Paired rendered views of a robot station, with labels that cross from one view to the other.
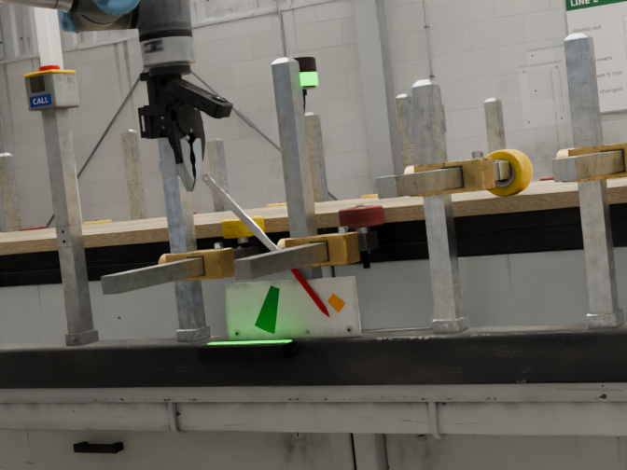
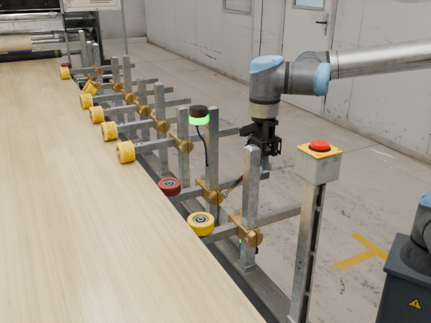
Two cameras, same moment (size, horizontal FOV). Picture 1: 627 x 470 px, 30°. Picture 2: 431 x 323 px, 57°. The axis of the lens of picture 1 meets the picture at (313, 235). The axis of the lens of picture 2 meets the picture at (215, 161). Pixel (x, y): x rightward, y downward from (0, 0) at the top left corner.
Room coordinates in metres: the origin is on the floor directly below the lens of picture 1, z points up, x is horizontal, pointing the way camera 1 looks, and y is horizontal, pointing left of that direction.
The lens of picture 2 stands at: (3.00, 0.71, 1.56)
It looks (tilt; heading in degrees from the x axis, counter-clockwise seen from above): 25 degrees down; 214
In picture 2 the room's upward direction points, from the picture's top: straight up
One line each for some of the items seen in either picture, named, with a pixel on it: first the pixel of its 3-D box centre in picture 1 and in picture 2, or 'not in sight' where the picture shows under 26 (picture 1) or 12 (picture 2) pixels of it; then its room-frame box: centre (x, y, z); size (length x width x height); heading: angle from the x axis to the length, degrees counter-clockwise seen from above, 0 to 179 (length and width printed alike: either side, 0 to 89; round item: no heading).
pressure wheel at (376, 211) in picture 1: (363, 236); (170, 195); (2.09, -0.09, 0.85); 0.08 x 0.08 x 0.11
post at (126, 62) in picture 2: not in sight; (129, 99); (1.50, -0.86, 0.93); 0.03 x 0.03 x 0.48; 61
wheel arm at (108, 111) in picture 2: not in sight; (145, 106); (1.58, -0.67, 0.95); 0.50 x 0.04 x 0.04; 151
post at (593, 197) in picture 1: (593, 194); (161, 134); (1.74, -0.42, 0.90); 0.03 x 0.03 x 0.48; 61
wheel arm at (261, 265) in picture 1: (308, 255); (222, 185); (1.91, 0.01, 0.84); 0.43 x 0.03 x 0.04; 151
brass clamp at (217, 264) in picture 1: (196, 265); (244, 229); (2.10, 0.22, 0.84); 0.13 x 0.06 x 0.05; 61
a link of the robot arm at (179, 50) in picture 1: (167, 54); (264, 107); (2.00, 0.21, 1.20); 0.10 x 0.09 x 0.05; 151
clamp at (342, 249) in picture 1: (317, 250); (208, 191); (1.98, 0.00, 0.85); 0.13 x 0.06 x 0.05; 61
